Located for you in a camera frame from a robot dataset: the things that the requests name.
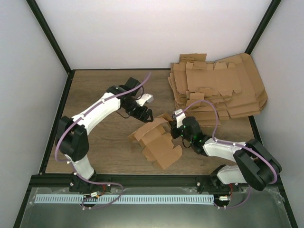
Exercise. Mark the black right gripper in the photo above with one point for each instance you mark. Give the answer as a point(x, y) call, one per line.
point(173, 124)

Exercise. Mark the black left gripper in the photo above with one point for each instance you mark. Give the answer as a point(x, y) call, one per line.
point(140, 116)

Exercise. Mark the brown cardboard box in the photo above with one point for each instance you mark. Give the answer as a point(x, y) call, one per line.
point(157, 144)

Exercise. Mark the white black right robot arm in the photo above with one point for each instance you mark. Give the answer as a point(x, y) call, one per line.
point(255, 165)

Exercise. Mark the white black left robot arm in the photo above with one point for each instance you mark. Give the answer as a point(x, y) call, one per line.
point(72, 133)

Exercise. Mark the stack of flat cardboard blanks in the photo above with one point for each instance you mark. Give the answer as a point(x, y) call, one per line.
point(230, 87)

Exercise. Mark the clear acrylic front plate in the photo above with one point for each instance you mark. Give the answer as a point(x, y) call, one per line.
point(248, 209)

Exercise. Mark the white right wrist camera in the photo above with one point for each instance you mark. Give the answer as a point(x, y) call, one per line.
point(179, 115)

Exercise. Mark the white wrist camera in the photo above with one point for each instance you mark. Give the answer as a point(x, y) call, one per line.
point(179, 115)
point(145, 98)

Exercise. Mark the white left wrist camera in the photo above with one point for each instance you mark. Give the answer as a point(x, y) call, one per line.
point(145, 98)

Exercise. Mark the black front mounting rail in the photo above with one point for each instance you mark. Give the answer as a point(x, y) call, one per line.
point(199, 182)

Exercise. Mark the light blue slotted cable duct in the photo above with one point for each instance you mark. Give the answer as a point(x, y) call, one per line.
point(125, 199)

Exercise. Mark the black back right frame post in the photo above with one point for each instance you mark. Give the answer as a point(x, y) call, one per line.
point(262, 25)

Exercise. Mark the black frame post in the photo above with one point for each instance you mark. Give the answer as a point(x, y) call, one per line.
point(262, 25)
point(49, 34)

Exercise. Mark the black back left frame post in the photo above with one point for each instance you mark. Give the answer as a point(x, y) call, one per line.
point(49, 34)

